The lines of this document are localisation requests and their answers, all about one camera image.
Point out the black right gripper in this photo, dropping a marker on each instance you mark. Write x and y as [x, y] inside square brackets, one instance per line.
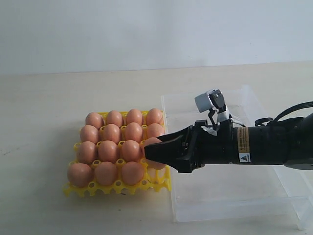
[202, 144]

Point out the brown egg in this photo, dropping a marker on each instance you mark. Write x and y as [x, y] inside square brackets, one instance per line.
[114, 117]
[155, 130]
[154, 115]
[108, 151]
[132, 173]
[133, 131]
[87, 153]
[80, 174]
[106, 173]
[94, 119]
[134, 115]
[112, 132]
[89, 133]
[152, 164]
[131, 151]

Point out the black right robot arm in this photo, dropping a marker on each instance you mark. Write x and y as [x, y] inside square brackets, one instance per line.
[288, 143]

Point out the clear plastic bin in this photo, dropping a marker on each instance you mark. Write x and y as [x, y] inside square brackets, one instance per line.
[223, 191]

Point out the yellow plastic egg tray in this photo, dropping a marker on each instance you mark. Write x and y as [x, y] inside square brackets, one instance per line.
[153, 179]

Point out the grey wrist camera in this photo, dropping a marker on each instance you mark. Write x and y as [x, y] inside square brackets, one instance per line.
[209, 100]

